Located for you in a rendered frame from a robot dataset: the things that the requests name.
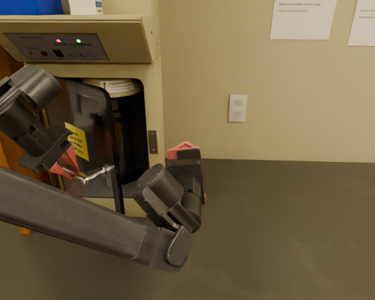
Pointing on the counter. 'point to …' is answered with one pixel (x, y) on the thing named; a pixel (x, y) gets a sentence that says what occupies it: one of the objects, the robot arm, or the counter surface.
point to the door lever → (84, 174)
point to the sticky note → (78, 141)
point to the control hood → (109, 32)
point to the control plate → (47, 40)
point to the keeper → (152, 141)
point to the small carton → (86, 7)
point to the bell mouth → (117, 86)
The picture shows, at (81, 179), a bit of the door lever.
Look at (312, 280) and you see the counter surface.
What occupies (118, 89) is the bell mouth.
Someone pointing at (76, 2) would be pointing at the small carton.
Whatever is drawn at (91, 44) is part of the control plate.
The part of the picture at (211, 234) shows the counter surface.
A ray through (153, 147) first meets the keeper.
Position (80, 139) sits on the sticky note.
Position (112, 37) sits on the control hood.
